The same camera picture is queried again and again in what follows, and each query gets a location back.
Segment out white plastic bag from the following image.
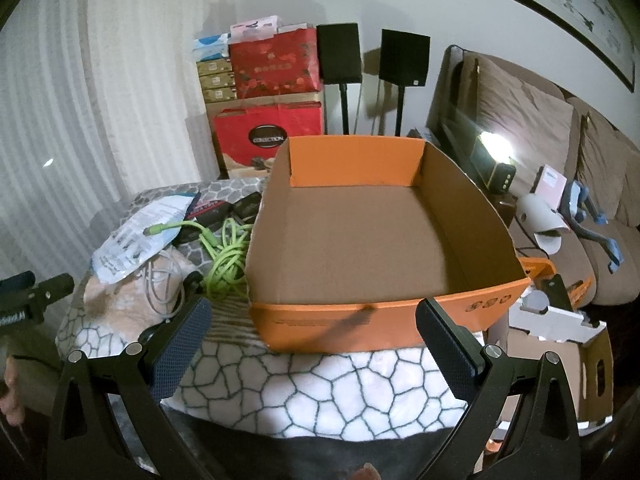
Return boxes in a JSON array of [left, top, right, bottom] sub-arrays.
[[91, 193, 196, 285]]

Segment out green cable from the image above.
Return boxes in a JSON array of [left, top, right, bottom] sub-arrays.
[[143, 216, 254, 304]]

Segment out orange cardboard box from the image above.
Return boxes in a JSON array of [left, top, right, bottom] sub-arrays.
[[245, 136, 529, 354]]

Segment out person hand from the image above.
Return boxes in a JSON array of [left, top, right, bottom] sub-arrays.
[[0, 356, 25, 427]]

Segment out brown cardboard box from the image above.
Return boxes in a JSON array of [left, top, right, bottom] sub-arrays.
[[486, 287, 613, 437]]

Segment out patterned white blanket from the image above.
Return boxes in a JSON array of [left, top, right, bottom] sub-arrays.
[[54, 178, 474, 443]]

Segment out orange plastic basket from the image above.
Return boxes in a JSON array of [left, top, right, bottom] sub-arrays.
[[518, 257, 593, 311]]

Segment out white slipper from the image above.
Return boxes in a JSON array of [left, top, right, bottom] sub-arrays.
[[515, 193, 570, 256]]

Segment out blue grey gripper tool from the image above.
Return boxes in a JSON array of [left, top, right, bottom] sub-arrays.
[[560, 180, 624, 274]]

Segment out pink booklet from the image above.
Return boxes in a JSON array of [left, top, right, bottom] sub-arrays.
[[533, 165, 567, 210]]

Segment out brown sofa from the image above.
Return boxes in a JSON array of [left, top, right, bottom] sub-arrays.
[[430, 46, 639, 308]]

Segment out red collection box lower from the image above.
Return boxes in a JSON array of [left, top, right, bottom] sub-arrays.
[[213, 101, 323, 178]]

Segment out stacked small gold boxes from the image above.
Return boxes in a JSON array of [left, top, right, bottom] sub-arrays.
[[196, 58, 236, 103]]

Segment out red gift box upper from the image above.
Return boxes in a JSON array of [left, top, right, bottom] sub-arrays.
[[230, 27, 322, 100]]

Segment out left black speaker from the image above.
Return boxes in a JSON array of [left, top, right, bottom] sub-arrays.
[[316, 23, 362, 136]]

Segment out black speaker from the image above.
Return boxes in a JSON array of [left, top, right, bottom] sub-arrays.
[[378, 29, 431, 136], [316, 23, 362, 136]]

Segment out right black speaker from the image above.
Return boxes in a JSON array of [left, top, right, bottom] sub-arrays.
[[378, 29, 431, 136]]

